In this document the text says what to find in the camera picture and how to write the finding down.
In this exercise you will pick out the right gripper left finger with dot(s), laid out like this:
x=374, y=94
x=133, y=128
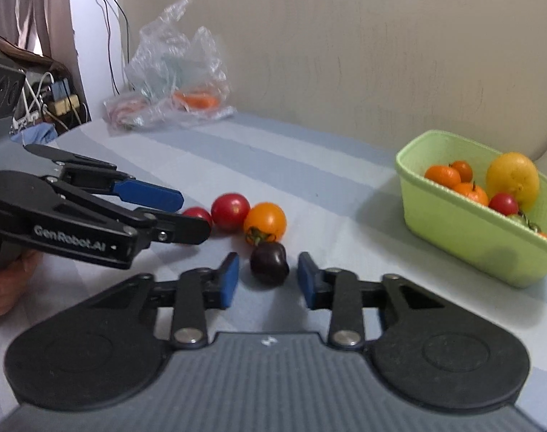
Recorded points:
x=112, y=346

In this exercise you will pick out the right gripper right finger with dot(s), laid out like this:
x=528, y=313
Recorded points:
x=426, y=349

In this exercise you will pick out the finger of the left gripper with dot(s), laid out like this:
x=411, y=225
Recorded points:
x=177, y=229
x=103, y=178

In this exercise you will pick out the small red cherry tomato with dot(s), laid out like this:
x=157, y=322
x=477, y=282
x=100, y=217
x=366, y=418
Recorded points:
x=199, y=213

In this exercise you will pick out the orange cherry tomato with stem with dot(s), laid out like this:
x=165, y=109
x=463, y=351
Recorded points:
x=265, y=222

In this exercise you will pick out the dark purple cherry tomato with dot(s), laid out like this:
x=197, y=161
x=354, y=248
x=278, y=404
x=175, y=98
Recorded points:
x=268, y=263

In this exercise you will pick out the person's left hand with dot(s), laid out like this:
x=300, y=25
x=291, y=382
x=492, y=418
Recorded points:
x=14, y=279

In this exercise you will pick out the blue cloth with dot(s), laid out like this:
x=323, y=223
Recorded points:
x=42, y=133

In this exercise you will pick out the light green plastic basket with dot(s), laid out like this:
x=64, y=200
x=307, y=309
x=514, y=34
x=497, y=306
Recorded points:
x=494, y=244

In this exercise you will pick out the black electronic box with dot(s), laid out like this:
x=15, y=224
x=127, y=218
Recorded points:
x=11, y=84

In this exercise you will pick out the clear plastic bag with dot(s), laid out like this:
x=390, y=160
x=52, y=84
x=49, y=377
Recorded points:
x=172, y=78

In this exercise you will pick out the orange tomato in basket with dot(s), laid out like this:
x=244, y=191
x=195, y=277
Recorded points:
x=464, y=169
x=445, y=176
x=473, y=192

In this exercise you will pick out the red tomato in basket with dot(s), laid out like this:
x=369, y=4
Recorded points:
x=504, y=204

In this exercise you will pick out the curtain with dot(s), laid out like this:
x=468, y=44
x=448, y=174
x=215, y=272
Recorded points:
x=47, y=22

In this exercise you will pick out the large yellow orange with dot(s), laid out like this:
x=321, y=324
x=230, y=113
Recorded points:
x=515, y=174

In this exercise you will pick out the cluttered shelf with cables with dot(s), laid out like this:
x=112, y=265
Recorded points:
x=48, y=101

